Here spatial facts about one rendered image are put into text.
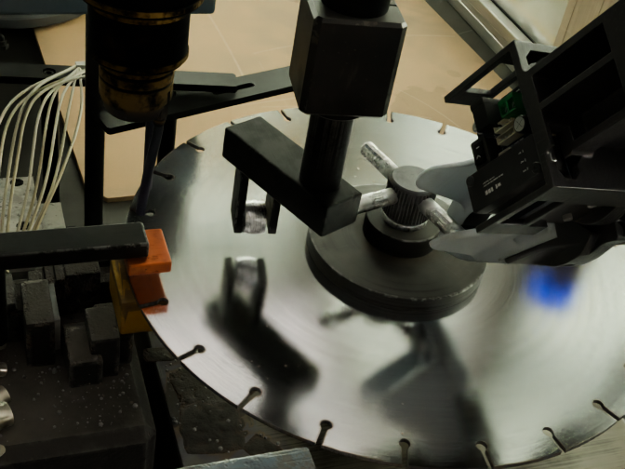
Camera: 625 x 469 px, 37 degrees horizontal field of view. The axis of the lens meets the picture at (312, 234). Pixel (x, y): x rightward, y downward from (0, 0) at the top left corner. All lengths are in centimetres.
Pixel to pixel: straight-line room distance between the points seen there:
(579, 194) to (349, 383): 16
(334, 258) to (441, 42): 79
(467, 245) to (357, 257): 8
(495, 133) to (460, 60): 82
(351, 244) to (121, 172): 43
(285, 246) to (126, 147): 44
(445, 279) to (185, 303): 15
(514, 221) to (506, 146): 4
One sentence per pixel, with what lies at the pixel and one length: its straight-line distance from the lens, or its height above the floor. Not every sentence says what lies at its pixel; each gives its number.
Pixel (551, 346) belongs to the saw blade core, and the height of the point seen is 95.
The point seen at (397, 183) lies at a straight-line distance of 54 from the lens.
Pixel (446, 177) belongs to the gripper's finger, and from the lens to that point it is 50.
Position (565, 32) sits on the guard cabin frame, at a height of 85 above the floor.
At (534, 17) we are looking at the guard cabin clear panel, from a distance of 128.
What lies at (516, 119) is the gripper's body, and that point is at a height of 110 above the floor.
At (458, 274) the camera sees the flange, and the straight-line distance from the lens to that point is 56.
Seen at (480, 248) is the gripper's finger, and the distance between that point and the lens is 51.
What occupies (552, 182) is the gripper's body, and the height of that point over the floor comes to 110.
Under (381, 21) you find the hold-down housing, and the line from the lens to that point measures 43.
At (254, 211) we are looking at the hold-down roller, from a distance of 54.
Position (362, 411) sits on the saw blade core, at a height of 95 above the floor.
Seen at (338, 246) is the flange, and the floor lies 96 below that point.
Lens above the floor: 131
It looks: 38 degrees down
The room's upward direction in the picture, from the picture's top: 11 degrees clockwise
